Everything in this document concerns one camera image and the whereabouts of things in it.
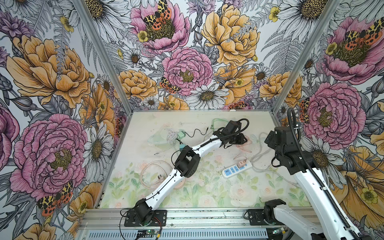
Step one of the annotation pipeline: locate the white blue power strip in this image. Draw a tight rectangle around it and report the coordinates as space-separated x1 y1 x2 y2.
222 160 252 178

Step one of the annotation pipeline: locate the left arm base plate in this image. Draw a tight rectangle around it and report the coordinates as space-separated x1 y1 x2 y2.
124 210 168 227

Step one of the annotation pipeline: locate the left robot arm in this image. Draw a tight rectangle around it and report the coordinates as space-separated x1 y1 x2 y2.
133 119 250 226

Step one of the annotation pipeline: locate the green charger adapter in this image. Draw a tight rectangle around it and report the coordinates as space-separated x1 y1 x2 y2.
177 131 186 140

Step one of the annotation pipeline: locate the round pink socket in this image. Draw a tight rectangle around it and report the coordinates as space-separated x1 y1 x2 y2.
175 179 186 190

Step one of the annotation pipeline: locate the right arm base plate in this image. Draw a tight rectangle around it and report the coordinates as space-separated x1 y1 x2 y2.
246 209 272 226

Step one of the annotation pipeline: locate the pink charger plug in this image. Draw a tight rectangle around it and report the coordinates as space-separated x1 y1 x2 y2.
237 160 247 169

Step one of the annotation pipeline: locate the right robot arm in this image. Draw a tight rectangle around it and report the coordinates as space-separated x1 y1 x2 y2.
264 108 371 240

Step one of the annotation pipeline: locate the pink socket cord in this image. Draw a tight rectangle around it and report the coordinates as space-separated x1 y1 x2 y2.
139 160 175 190

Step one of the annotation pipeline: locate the green coiled cable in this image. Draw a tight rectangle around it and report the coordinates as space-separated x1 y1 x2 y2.
209 118 232 133

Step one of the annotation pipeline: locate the black thin cable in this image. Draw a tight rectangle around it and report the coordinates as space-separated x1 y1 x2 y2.
183 127 210 139

